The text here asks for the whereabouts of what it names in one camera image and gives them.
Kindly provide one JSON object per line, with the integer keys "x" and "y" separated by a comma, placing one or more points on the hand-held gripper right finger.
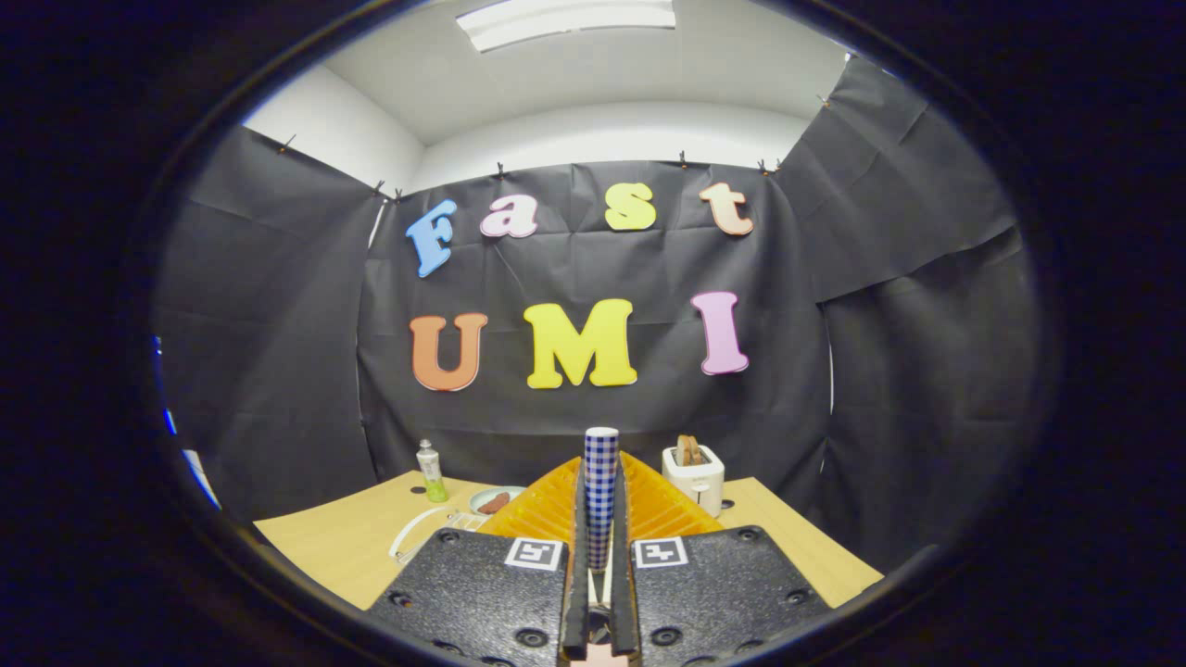
{"x": 623, "y": 602}

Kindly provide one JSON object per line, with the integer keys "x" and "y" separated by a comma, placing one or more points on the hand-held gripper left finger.
{"x": 576, "y": 602}

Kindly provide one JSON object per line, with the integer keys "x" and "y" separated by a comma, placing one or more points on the teal plate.
{"x": 484, "y": 496}

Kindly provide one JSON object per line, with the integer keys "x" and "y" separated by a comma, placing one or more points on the brown meat patty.
{"x": 493, "y": 503}

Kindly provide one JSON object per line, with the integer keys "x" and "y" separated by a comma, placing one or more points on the white toaster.
{"x": 700, "y": 484}

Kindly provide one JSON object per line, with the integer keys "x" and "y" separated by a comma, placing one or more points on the toast slice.
{"x": 698, "y": 452}
{"x": 683, "y": 451}

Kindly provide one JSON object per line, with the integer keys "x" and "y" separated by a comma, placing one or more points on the white and green squeeze bottle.
{"x": 432, "y": 472}

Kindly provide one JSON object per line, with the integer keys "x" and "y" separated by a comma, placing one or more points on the black backdrop cloth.
{"x": 574, "y": 408}

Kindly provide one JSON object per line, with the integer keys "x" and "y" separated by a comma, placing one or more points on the ceiling light panel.
{"x": 565, "y": 20}

